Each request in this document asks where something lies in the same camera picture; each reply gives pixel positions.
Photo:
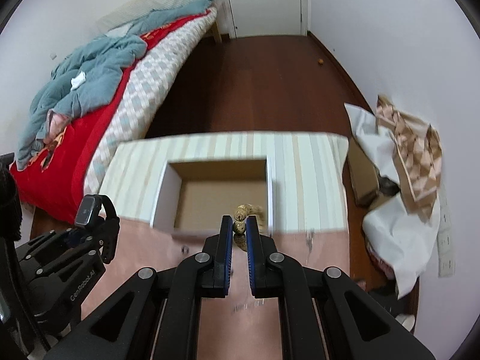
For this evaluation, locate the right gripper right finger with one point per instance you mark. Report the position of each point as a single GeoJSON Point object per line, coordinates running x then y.
{"type": "Point", "coordinates": [324, 314]}

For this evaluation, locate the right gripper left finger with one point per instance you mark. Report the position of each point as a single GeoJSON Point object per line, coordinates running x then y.
{"type": "Point", "coordinates": [155, 314]}

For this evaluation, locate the white ceramic cup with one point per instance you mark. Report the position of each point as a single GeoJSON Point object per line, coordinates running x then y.
{"type": "Point", "coordinates": [406, 320]}

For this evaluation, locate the pink table mat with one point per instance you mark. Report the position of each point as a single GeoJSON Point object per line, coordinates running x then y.
{"type": "Point", "coordinates": [238, 326]}

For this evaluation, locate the black smart watch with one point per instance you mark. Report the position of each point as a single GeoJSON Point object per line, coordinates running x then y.
{"type": "Point", "coordinates": [97, 216]}

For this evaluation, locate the red bed sheet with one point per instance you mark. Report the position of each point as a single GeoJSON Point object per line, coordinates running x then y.
{"type": "Point", "coordinates": [53, 179]}

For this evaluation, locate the white wrapping paper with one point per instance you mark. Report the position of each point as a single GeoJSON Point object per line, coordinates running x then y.
{"type": "Point", "coordinates": [402, 240]}

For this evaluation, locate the white cardboard box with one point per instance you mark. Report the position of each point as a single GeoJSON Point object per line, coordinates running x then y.
{"type": "Point", "coordinates": [193, 196]}

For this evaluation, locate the brown cardboard box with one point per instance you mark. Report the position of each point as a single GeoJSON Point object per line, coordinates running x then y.
{"type": "Point", "coordinates": [370, 188]}

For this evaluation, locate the striped pale table cloth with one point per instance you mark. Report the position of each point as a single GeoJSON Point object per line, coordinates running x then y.
{"type": "Point", "coordinates": [306, 169]}

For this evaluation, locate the brown patterned paper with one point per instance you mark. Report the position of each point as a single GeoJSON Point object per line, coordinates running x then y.
{"type": "Point", "coordinates": [418, 157]}

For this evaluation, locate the blue-grey blanket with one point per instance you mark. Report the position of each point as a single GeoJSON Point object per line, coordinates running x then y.
{"type": "Point", "coordinates": [88, 78]}

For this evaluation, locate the checkered white quilt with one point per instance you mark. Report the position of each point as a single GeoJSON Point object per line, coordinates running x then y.
{"type": "Point", "coordinates": [146, 89]}

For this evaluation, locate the white door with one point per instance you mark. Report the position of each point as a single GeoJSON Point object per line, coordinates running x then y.
{"type": "Point", "coordinates": [250, 18]}

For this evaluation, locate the white wall socket strip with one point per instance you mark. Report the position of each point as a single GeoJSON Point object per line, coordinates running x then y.
{"type": "Point", "coordinates": [446, 256]}

